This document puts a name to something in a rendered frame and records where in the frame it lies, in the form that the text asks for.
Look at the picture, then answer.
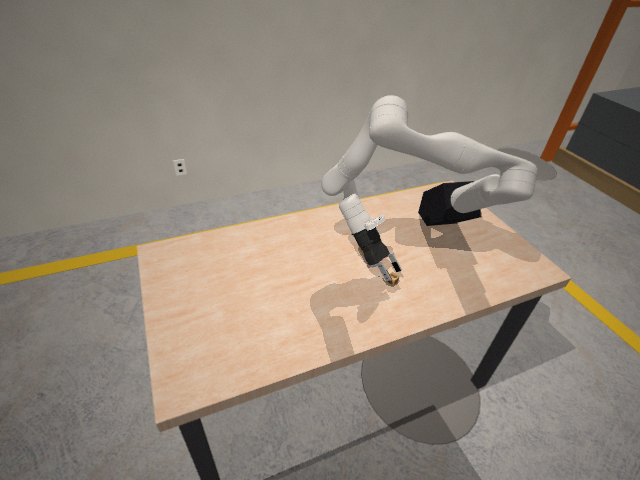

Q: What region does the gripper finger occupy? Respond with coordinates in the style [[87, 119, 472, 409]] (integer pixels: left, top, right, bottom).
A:
[[386, 252, 402, 272], [370, 262, 392, 281]]

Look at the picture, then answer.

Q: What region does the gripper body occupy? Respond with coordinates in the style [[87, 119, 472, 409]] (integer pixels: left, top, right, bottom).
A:
[[346, 210, 390, 265]]

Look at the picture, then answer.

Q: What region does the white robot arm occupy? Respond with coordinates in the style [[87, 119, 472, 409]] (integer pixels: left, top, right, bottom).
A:
[[321, 96, 537, 220]]

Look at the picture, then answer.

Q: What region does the tan wooden number cube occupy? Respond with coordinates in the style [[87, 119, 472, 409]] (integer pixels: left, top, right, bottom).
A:
[[386, 272, 400, 287]]

